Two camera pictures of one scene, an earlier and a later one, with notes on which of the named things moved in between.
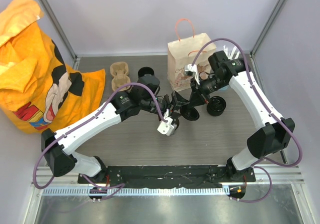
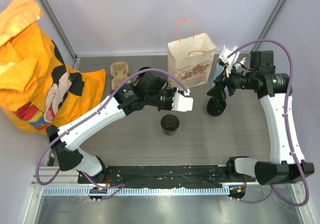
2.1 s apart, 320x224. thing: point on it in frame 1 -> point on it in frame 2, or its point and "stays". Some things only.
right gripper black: (197, 97) -> (218, 91)
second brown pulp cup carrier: (119, 70) stays
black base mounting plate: (116, 177) stays
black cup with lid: (216, 105) stays
